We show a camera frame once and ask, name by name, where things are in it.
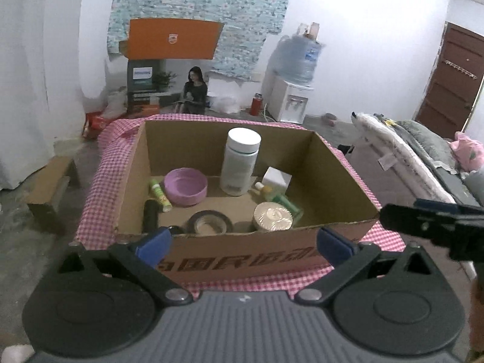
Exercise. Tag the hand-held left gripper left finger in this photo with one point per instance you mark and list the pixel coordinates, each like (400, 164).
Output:
(155, 244)

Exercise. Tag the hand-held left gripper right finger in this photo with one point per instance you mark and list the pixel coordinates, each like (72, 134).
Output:
(334, 244)

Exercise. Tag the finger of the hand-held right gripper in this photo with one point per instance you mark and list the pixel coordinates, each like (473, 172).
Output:
(423, 221)

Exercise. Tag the black key fob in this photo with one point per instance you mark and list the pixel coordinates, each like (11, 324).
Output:
(150, 215)

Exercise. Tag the small green tube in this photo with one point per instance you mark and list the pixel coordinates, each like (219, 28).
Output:
(159, 196)

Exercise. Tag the black tape roll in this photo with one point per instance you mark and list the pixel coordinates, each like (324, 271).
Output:
(208, 222)

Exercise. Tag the purple plastic bowl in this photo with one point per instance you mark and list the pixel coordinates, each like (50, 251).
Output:
(185, 189)

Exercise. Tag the green bottle with yellow cap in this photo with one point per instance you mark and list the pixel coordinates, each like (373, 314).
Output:
(285, 204)

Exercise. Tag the round gold tin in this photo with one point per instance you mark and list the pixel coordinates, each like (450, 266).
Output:
(272, 217)

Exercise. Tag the white charger plug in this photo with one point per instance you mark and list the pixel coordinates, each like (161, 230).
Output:
(278, 179)

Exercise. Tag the brown cardboard box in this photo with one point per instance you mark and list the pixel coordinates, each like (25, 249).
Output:
(242, 261)

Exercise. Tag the white plastic bottle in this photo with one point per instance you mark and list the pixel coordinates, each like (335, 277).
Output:
(238, 162)

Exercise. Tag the pink checkered tablecloth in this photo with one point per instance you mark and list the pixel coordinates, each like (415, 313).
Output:
(102, 196)

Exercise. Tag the grey blanket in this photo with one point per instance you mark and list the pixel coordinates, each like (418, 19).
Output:
(427, 140)

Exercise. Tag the small black object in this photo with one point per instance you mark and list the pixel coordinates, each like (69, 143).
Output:
(345, 149)

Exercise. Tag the small cardboard box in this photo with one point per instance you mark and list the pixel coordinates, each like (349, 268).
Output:
(49, 185)

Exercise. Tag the grey slipper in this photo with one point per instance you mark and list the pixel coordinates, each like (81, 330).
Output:
(329, 119)

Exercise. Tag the red bag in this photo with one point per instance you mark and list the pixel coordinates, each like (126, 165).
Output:
(96, 124)

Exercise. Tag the brown wooden door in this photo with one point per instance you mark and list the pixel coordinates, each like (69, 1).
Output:
(450, 90)

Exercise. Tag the white plastic bag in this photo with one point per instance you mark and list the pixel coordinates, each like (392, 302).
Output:
(115, 104)
(225, 104)

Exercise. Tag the white water dispenser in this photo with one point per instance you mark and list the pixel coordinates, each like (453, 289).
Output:
(289, 100)

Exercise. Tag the red thermos flask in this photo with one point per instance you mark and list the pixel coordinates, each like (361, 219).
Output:
(256, 105)

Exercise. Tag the blue water jug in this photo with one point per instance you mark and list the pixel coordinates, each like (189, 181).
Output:
(297, 58)

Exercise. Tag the orange printed appliance box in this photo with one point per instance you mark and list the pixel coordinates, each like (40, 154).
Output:
(170, 39)

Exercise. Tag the small cardboard carton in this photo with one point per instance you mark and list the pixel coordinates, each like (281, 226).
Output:
(309, 30)

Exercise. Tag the wall hook rack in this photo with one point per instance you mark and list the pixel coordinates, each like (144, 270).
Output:
(459, 69)

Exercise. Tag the patterned wall covering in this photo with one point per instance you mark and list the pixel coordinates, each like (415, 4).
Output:
(242, 15)

